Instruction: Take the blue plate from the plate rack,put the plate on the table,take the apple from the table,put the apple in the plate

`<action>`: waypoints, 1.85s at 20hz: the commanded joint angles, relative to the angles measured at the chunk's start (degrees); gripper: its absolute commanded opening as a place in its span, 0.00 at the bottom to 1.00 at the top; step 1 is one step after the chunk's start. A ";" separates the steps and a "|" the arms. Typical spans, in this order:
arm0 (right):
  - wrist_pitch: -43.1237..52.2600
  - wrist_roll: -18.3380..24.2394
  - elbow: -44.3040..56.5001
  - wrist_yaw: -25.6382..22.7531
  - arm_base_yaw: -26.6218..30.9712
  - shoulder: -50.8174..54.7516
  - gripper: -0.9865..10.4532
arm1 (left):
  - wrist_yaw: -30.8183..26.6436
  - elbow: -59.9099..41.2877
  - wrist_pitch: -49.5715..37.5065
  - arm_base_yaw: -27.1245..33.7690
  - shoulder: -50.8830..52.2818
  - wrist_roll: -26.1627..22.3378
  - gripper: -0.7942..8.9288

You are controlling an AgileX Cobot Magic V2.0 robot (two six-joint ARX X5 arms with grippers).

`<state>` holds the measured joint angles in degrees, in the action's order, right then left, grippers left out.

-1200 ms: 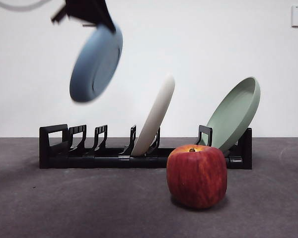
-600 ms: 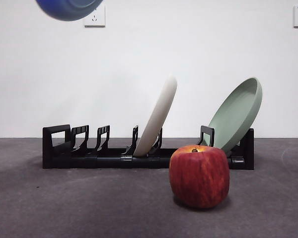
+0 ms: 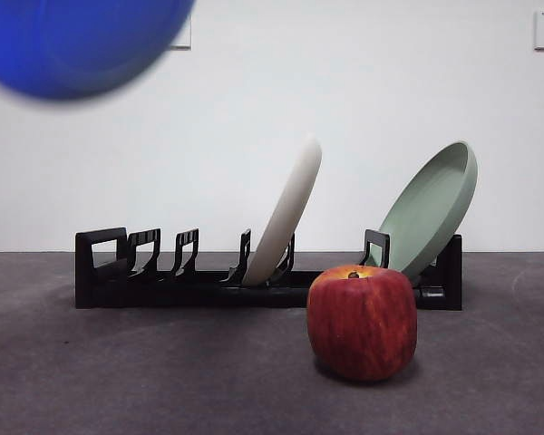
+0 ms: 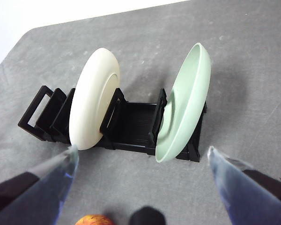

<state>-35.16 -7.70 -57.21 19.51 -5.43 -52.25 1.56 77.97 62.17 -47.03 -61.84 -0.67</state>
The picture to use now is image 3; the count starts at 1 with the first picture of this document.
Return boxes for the green plate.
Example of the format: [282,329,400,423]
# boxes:
[378,140,479,288]

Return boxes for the red apple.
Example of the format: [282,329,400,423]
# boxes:
[306,265,418,382]

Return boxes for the black plate rack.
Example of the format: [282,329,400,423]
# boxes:
[74,227,463,312]

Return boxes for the white plate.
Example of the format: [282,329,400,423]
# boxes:
[241,132,323,287]

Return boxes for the blue plate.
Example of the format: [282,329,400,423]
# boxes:
[0,0,197,101]

